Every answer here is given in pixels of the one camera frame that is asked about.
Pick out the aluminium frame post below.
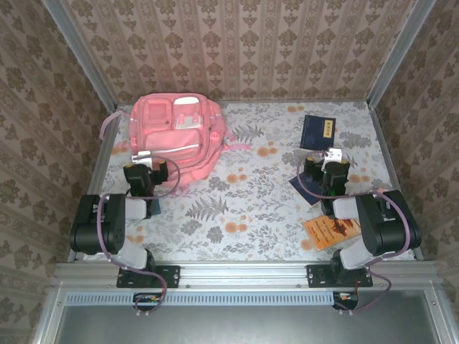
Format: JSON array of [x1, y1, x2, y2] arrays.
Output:
[[365, 0, 437, 108], [41, 0, 119, 112]]

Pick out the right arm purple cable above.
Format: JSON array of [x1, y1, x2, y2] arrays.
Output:
[[297, 150, 413, 315]]

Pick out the navy book with yellow label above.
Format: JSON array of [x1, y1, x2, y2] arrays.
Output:
[[299, 114, 337, 152]]

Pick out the right aluminium side rail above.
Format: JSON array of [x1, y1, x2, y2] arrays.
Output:
[[369, 102, 425, 261]]

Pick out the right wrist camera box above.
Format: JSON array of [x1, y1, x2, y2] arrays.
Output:
[[321, 146, 344, 171]]

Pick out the orange book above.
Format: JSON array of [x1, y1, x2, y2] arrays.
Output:
[[303, 216, 361, 254]]

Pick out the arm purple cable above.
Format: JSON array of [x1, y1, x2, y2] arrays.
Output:
[[93, 156, 181, 316], [297, 150, 413, 315]]

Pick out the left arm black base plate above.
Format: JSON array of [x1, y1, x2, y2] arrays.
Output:
[[116, 264, 180, 289]]

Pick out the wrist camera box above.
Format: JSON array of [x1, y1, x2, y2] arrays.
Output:
[[321, 146, 344, 171], [131, 150, 154, 166]]

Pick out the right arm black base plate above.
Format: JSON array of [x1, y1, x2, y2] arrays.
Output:
[[306, 264, 374, 289]]

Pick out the grey metal panel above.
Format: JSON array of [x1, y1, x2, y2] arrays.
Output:
[[32, 290, 459, 344]]

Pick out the right aluminium frame post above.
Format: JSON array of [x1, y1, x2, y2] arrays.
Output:
[[365, 0, 437, 108]]

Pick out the floral tablecloth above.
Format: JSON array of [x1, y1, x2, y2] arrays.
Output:
[[82, 102, 417, 262]]

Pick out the aluminium cross rail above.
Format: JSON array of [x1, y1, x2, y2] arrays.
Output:
[[53, 261, 440, 287]]

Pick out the aluminium side rail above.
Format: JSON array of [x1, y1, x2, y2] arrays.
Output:
[[67, 105, 122, 262], [369, 102, 425, 261]]

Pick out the pink student backpack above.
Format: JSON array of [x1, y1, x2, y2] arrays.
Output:
[[99, 93, 252, 197]]

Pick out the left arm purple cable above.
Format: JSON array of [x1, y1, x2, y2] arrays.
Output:
[[93, 156, 181, 316]]

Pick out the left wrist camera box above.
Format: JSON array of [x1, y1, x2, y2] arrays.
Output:
[[131, 150, 154, 166]]

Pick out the left aluminium frame post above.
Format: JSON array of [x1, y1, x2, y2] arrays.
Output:
[[41, 0, 119, 112]]

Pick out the left aluminium side rail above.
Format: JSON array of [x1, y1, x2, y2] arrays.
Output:
[[67, 105, 122, 262]]

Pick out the plain navy book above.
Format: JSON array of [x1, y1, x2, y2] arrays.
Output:
[[288, 171, 323, 208]]

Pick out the grey slotted cable duct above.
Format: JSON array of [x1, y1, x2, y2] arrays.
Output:
[[66, 290, 437, 306]]

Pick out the rear aluminium rail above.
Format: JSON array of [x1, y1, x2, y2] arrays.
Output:
[[116, 98, 371, 108]]

